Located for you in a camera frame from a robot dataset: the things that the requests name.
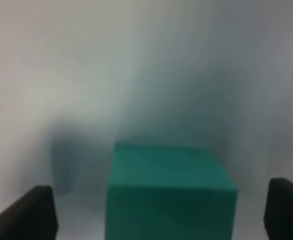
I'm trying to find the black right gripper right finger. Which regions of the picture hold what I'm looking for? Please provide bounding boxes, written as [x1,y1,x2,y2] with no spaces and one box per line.
[263,177,293,240]

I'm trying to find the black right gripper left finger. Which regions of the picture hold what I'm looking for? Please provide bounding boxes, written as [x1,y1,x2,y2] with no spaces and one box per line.
[0,185,59,240]

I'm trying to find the green cube block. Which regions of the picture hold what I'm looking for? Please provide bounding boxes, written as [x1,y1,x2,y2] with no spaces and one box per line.
[105,143,238,240]

